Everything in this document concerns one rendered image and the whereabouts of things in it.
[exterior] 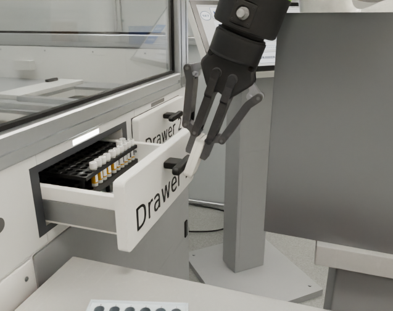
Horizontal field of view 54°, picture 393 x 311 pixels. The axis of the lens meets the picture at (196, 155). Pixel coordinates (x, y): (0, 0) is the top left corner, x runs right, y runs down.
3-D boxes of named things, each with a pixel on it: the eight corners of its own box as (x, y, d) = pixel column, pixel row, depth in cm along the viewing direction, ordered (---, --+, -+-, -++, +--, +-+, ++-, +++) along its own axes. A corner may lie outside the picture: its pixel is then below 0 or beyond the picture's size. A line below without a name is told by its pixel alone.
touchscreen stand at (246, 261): (322, 294, 167) (354, 53, 133) (232, 326, 150) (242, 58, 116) (259, 238, 210) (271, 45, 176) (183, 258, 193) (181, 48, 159)
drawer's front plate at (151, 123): (184, 132, 112) (184, 95, 109) (140, 167, 86) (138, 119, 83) (179, 132, 113) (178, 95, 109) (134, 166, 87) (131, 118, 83)
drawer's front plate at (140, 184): (194, 178, 80) (193, 127, 76) (128, 254, 54) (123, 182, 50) (186, 177, 81) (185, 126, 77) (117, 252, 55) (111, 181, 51)
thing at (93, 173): (137, 147, 75) (137, 144, 75) (86, 181, 60) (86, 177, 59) (128, 146, 76) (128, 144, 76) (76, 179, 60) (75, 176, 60)
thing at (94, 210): (182, 173, 79) (182, 145, 77) (122, 237, 56) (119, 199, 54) (23, 153, 90) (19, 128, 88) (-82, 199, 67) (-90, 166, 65)
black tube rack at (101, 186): (138, 174, 77) (137, 144, 75) (89, 214, 62) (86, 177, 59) (46, 163, 84) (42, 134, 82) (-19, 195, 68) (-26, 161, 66)
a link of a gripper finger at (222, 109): (233, 70, 58) (242, 74, 58) (210, 136, 62) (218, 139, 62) (227, 73, 54) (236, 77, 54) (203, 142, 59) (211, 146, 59)
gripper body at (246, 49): (208, 20, 51) (186, 85, 55) (266, 44, 50) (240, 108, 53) (222, 20, 58) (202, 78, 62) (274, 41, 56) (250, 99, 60)
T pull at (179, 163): (193, 161, 67) (193, 153, 66) (178, 177, 60) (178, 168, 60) (174, 159, 68) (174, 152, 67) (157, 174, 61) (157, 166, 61)
